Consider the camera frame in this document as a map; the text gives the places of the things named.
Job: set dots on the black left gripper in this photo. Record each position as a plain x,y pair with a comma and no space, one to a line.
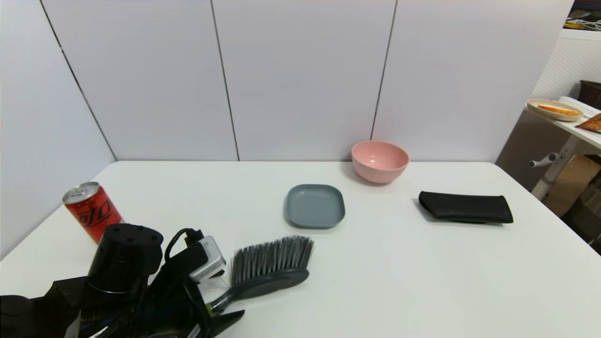
176,300

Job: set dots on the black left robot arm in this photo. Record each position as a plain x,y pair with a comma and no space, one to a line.
122,258

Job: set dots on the gray square plate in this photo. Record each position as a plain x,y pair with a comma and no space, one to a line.
315,206

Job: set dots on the red soda can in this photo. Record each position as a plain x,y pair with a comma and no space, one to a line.
91,211

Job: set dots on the pink bowl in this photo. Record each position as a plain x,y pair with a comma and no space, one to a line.
379,163

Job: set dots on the black pouch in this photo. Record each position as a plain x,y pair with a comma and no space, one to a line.
465,207

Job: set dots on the beige plate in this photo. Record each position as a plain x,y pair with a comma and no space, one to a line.
534,108

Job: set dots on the cardboard box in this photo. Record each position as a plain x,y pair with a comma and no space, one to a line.
575,180

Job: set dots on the orange food slice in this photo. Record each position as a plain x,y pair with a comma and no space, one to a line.
558,110

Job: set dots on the white side table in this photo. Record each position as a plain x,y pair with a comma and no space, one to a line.
578,133

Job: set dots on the orange snack bag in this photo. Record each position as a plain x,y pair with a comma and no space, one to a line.
593,124

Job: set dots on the dark brown basket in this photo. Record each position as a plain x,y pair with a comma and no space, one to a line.
590,94

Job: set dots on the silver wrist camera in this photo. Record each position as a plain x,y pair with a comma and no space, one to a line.
210,263

